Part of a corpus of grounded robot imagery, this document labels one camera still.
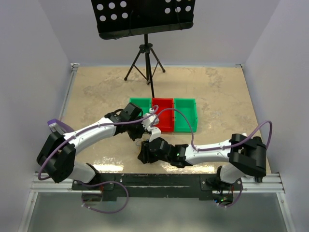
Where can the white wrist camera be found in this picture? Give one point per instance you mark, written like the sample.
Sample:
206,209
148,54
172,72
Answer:
150,120
155,132

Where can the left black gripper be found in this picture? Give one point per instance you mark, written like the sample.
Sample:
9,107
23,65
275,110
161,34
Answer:
140,134

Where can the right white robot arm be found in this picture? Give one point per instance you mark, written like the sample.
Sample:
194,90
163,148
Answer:
242,156

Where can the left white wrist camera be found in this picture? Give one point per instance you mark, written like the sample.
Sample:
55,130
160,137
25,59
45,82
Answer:
150,120

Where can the black music stand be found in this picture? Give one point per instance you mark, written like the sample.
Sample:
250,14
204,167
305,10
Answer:
117,19

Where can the purple holder block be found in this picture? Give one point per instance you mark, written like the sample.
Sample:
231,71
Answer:
56,125

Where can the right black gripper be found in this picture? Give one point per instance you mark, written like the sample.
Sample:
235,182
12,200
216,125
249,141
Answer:
145,155

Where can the green bin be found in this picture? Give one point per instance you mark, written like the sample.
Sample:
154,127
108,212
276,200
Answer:
144,103
188,108

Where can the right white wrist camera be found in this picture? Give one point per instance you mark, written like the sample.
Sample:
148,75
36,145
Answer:
155,132

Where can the red bin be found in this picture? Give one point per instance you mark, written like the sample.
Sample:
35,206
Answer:
166,119

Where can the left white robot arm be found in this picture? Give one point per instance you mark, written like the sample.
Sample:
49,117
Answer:
57,156

